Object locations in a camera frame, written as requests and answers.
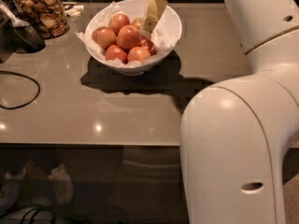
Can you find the black cables on floor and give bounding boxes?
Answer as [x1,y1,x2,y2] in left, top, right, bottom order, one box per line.
[0,203,94,224]

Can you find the white shoe left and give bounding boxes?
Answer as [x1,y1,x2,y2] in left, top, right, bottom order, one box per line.
[0,165,27,212]

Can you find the white shoe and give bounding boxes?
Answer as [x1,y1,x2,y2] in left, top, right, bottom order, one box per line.
[0,165,27,212]
[48,164,74,204]

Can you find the small white items on table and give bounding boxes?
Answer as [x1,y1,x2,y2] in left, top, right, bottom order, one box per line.
[64,4,84,17]

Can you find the black round appliance base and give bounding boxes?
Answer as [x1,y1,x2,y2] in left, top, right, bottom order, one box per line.
[13,25,46,53]

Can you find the black cable loop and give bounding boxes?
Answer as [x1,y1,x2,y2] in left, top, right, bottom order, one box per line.
[0,70,42,111]

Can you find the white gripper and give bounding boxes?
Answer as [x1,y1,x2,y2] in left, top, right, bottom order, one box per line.
[141,0,167,37]

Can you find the white ceramic bowl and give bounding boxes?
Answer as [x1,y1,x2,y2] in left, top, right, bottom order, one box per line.
[84,0,183,77]

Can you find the white shoe right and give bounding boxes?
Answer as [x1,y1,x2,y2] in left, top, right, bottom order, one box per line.
[48,164,74,204]

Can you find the yellowish apple top right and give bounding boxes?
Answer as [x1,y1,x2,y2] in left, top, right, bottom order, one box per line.
[131,18,143,29]

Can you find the glass jar of dried chips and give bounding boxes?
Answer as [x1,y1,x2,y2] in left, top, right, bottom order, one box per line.
[13,0,69,39]

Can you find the white spoon handle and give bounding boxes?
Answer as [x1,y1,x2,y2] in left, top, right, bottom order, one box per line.
[0,0,30,27]

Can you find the red apple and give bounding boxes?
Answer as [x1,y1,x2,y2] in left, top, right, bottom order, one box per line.
[92,27,116,50]
[105,45,127,63]
[108,13,131,35]
[127,47,150,63]
[140,38,157,55]
[116,24,142,50]

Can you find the white paper bowl liner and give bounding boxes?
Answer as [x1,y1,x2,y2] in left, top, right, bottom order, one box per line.
[75,1,176,69]

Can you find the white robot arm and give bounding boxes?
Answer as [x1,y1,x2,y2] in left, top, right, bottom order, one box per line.
[180,0,299,224]

